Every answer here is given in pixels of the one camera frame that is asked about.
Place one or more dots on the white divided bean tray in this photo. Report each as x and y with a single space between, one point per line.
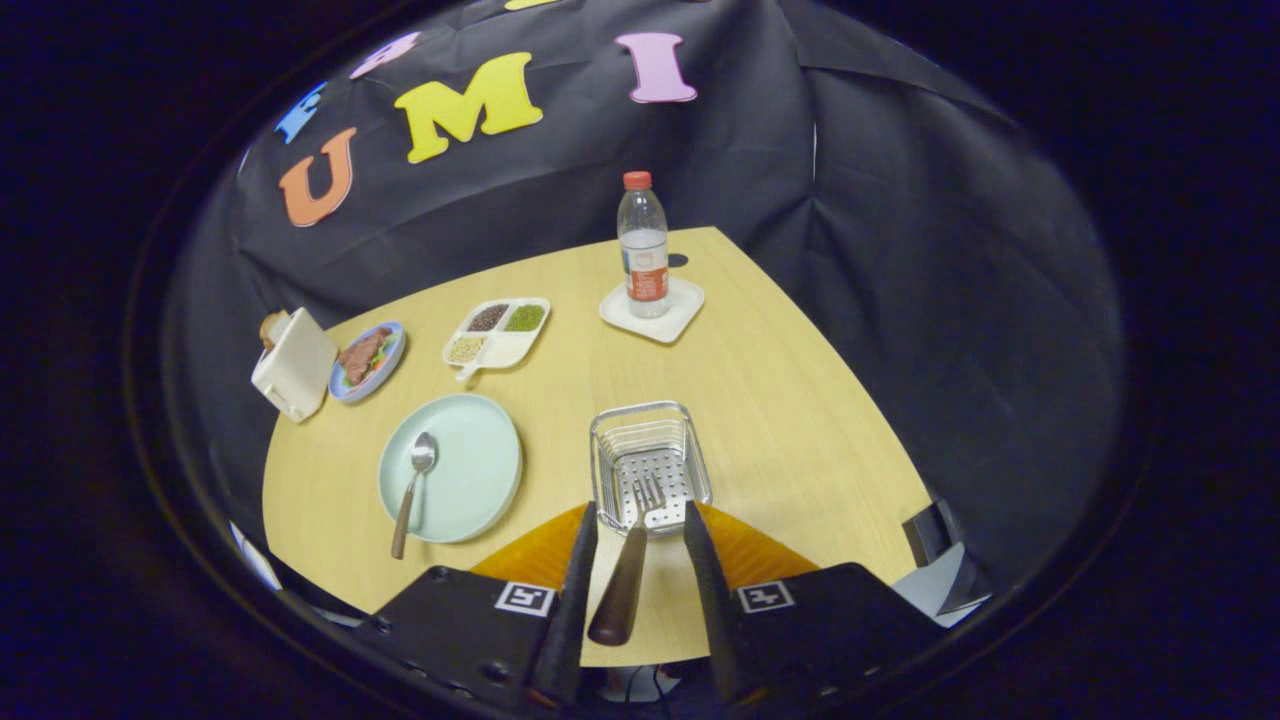
515 348

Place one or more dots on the white rounded object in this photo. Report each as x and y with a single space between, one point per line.
940 590

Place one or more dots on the clear red-capped water bottle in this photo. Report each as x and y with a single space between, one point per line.
645 250

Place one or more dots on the small blue plate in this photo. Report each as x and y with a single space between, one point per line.
392 362

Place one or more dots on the white board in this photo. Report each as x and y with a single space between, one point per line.
255 560

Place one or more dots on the toast bread slice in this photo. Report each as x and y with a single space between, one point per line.
270 328

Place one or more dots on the white toaster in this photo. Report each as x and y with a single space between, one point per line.
295 365

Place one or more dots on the cooked meat piece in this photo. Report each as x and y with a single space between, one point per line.
362 355

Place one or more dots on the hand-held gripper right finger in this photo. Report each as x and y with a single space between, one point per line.
715 620

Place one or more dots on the black backdrop cloth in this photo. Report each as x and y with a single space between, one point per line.
900 300

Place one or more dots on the pale green round plate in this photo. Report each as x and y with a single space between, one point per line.
470 470

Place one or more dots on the dark box-shaped object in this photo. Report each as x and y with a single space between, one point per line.
930 530

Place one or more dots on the white square coaster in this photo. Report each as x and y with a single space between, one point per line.
685 305

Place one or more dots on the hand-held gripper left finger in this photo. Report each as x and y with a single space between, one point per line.
570 620

